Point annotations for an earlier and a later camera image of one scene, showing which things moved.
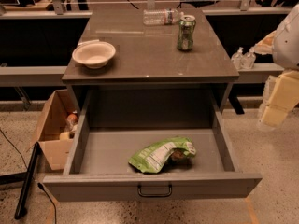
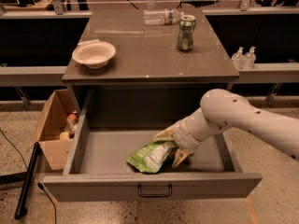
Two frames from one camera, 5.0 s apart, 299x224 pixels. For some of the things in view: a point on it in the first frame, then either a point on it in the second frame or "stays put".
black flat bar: [21, 209] stays put
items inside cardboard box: [71, 126] stays put
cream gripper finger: [265, 45] → [165, 134]
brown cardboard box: [56, 150] stays put
